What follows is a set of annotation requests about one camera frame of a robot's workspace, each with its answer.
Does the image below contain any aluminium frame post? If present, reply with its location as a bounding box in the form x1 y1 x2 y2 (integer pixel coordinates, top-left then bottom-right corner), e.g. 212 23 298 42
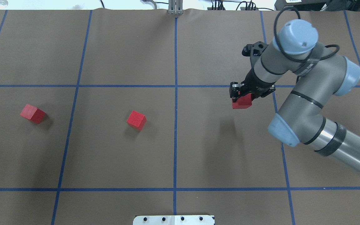
167 0 184 15

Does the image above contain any black box with label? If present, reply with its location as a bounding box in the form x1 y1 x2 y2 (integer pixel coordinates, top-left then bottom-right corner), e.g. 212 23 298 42
274 0 332 11

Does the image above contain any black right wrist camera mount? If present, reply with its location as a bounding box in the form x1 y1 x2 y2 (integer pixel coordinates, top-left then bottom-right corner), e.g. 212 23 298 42
242 41 268 57

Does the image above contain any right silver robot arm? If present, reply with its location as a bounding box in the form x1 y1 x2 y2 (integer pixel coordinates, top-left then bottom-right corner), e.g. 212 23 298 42
229 19 360 174

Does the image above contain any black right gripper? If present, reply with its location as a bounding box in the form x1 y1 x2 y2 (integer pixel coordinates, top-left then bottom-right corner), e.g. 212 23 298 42
229 69 276 103

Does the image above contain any brown paper table cover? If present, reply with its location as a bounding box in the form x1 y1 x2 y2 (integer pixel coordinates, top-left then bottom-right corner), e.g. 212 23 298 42
0 9 360 225

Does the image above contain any red block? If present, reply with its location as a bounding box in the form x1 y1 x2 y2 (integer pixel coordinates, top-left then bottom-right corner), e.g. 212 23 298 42
19 104 46 124
126 111 147 131
232 93 253 109

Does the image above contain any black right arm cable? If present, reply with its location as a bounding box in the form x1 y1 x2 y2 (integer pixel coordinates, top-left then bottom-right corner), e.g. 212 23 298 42
273 7 340 63

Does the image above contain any white central pedestal column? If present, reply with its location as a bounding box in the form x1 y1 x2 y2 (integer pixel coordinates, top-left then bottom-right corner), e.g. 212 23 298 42
133 215 216 225

